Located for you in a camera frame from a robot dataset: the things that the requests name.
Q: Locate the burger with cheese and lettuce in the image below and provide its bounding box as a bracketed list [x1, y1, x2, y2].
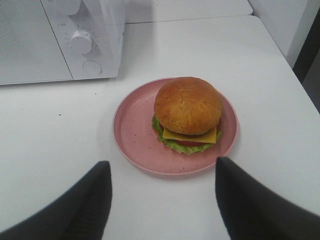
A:
[151, 76, 223, 155]

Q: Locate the white timer knob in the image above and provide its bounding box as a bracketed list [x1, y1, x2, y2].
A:
[70, 30, 96, 55]

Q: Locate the upper white power knob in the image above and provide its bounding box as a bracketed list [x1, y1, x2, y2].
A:
[63, 0, 82, 16]

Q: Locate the round white door button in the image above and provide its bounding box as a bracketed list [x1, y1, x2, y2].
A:
[82, 60, 102, 75]

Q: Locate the white microwave door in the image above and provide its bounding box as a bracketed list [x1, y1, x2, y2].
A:
[0, 0, 72, 85]

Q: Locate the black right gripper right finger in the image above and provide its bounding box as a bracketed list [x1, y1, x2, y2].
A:
[215, 156, 320, 240]

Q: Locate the white microwave oven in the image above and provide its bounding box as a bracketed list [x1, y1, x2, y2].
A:
[0, 0, 127, 86]

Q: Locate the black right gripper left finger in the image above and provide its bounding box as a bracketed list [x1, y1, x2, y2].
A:
[0, 161, 112, 240]

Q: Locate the pink speckled plate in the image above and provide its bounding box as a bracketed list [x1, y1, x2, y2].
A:
[113, 78, 239, 179]

